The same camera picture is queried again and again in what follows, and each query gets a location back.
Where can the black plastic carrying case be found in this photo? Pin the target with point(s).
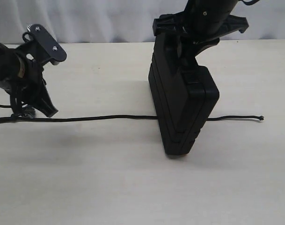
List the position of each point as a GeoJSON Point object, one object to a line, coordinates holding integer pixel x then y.
{"type": "Point", "coordinates": [182, 111]}

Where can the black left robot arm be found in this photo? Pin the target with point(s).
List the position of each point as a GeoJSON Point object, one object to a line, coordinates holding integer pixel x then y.
{"type": "Point", "coordinates": [6, 71]}

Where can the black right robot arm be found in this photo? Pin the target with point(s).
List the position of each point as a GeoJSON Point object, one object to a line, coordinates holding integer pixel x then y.
{"type": "Point", "coordinates": [159, 67]}

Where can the white backdrop curtain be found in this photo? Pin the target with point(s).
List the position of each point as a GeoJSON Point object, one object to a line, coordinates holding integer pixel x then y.
{"type": "Point", "coordinates": [104, 21]}

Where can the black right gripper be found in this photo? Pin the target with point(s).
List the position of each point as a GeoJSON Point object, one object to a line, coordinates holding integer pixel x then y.
{"type": "Point", "coordinates": [202, 26]}

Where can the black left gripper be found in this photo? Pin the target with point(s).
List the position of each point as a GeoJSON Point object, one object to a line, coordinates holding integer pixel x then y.
{"type": "Point", "coordinates": [27, 84]}

